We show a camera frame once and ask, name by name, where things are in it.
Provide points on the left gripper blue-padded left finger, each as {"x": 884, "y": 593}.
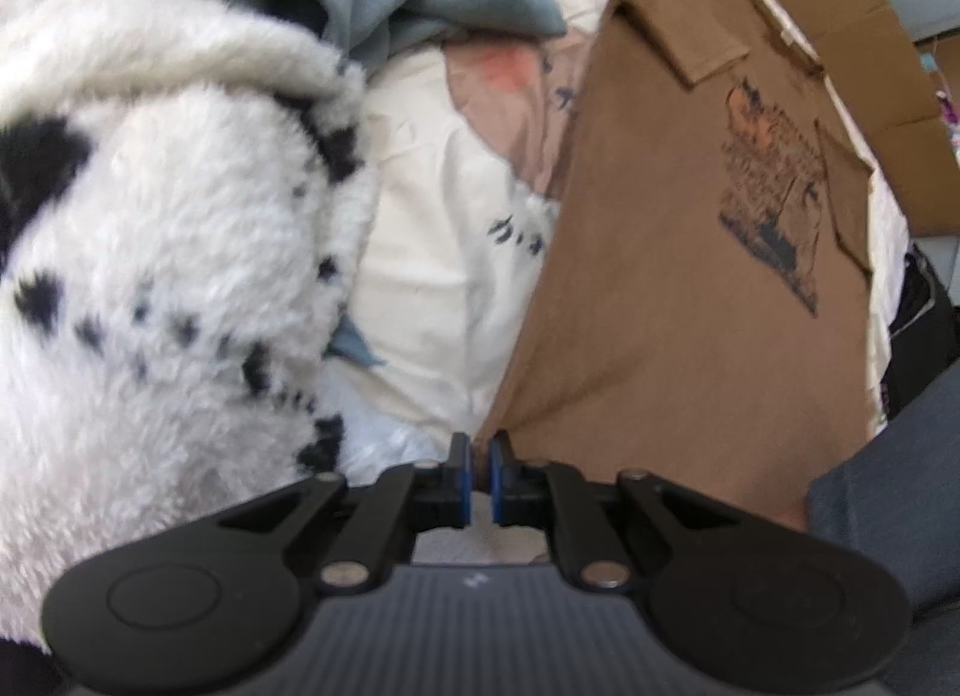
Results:
{"x": 425, "y": 493}

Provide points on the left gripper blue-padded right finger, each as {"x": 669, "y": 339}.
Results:
{"x": 541, "y": 493}

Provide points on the brown printed t-shirt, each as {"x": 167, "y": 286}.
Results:
{"x": 703, "y": 307}

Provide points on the cream printed bed sheet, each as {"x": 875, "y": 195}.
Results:
{"x": 470, "y": 137}

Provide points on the dark grey pillow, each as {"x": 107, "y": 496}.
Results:
{"x": 896, "y": 501}

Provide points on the white black spotted plush blanket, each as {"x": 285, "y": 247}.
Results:
{"x": 186, "y": 196}

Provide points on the black patterned garment at right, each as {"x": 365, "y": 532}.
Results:
{"x": 923, "y": 335}

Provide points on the colourful plastic package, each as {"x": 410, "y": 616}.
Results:
{"x": 939, "y": 59}

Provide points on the brown cardboard sheet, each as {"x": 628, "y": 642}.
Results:
{"x": 877, "y": 73}

